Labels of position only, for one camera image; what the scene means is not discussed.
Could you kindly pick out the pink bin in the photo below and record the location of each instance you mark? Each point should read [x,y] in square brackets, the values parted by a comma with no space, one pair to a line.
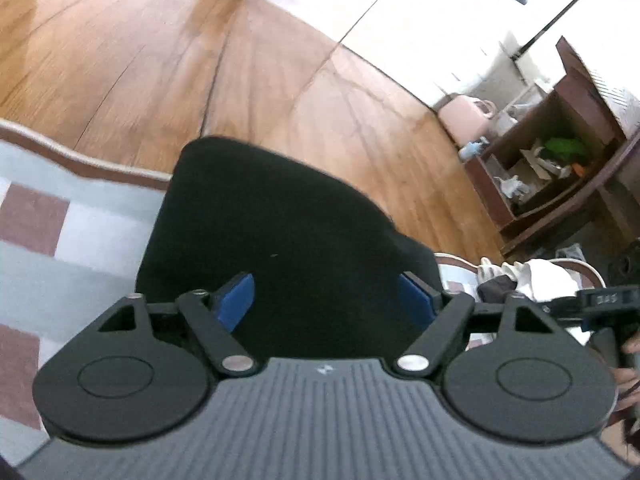
[465,117]

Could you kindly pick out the black garment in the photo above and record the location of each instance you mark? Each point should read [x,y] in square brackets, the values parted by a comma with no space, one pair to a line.
[280,220]

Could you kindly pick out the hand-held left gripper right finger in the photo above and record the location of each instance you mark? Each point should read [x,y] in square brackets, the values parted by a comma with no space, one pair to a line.
[415,300]

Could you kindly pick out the white crumpled garment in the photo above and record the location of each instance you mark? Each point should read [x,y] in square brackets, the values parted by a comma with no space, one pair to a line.
[540,280]

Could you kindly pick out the checkered mat with brown border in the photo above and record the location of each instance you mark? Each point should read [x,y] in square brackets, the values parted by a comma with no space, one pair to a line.
[75,240]

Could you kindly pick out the green item in cabinet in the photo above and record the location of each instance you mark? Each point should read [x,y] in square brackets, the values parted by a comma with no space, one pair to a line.
[565,147]

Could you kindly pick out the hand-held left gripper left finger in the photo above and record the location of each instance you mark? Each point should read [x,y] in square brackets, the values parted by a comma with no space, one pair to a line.
[237,300]

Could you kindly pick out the dark wooden shelf cabinet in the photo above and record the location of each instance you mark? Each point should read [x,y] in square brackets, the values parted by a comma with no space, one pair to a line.
[575,170]

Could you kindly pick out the person's right hand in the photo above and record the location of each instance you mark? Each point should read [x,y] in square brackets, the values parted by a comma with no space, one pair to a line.
[631,385]

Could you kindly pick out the dark grey garment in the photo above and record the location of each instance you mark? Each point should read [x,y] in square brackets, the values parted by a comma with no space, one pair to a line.
[497,290]

